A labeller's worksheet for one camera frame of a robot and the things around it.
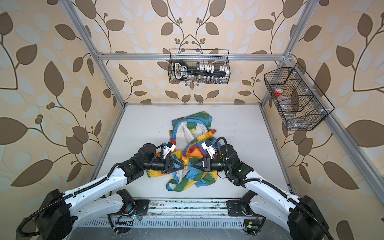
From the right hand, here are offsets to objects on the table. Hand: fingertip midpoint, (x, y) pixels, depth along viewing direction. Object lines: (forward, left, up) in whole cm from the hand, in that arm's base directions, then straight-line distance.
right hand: (192, 167), depth 70 cm
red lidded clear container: (+34, -48, +16) cm, 61 cm away
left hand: (-1, +4, +1) cm, 4 cm away
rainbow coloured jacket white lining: (+26, +1, -12) cm, 29 cm away
